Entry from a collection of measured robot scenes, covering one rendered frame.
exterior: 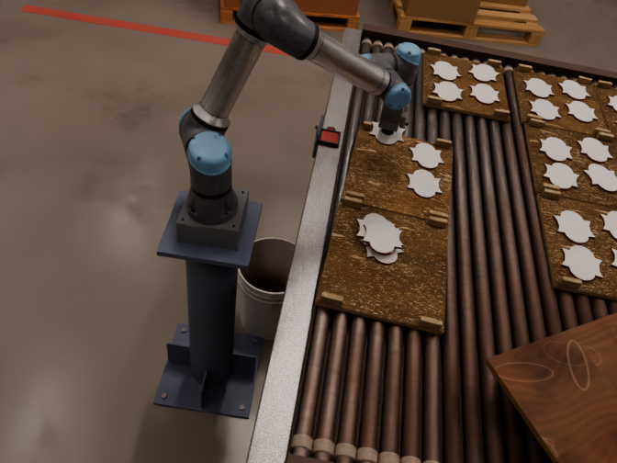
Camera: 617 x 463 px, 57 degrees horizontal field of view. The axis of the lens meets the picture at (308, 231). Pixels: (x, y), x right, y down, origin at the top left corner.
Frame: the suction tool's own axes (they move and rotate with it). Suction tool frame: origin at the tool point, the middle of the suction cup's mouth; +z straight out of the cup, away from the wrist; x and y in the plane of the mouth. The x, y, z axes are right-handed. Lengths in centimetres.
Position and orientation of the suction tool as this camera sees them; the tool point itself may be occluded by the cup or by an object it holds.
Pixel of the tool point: (387, 134)
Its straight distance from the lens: 195.1
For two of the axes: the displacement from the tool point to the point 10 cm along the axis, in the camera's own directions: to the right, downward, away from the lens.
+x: -9.5, -2.9, 1.2
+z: -1.2, 6.8, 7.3
